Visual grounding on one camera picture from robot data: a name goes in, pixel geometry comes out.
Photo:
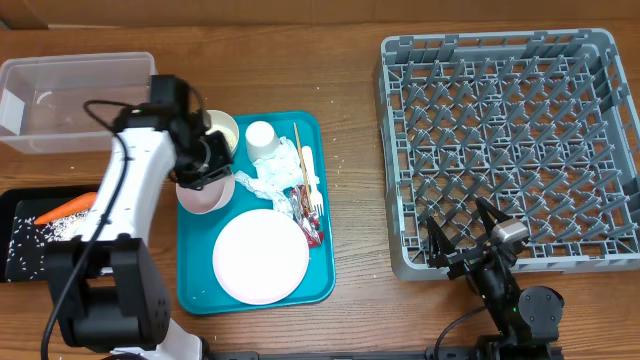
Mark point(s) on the black food waste tray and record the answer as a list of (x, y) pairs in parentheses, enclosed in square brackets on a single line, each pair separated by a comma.
[(32, 202)]

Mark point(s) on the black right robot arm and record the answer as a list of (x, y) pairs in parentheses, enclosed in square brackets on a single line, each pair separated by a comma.
[(527, 319)]

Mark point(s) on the white plastic fork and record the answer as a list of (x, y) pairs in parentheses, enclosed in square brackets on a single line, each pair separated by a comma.
[(315, 195)]

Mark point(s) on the clear plastic bin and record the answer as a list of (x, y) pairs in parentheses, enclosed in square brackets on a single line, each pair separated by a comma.
[(42, 98)]

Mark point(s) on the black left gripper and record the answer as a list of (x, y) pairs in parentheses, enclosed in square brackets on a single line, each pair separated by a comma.
[(214, 166)]

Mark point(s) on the teal plastic serving tray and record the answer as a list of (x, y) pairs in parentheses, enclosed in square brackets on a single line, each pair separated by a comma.
[(198, 289)]

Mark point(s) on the pink bowl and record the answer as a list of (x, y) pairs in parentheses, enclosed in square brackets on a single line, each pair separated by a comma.
[(211, 197)]

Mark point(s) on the crumpled white tissue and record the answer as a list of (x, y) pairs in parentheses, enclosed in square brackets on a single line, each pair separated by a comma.
[(274, 176)]

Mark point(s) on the grey plastic dishwasher rack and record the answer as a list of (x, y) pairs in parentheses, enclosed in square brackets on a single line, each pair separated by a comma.
[(542, 124)]

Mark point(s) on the red snack wrapper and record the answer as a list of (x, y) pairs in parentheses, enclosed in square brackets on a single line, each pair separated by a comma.
[(305, 216)]

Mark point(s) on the orange carrot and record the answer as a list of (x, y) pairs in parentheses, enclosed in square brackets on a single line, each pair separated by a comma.
[(76, 205)]

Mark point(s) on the white bowl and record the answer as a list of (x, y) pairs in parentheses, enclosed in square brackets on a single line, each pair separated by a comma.
[(224, 123)]

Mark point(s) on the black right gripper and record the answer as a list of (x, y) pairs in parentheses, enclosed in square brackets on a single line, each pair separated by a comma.
[(470, 258)]

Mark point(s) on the wooden chopstick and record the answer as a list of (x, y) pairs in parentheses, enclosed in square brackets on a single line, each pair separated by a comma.
[(303, 168)]

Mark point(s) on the white paper cup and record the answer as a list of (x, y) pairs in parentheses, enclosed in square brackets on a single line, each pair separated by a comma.
[(261, 141)]

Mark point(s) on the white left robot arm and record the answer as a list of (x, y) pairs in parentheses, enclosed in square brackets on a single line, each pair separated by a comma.
[(108, 295)]

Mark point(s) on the large white plate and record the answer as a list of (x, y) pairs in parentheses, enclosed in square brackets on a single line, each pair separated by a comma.
[(260, 257)]

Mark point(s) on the pile of rice and peanuts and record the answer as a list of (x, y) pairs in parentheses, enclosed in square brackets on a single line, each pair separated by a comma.
[(28, 243)]

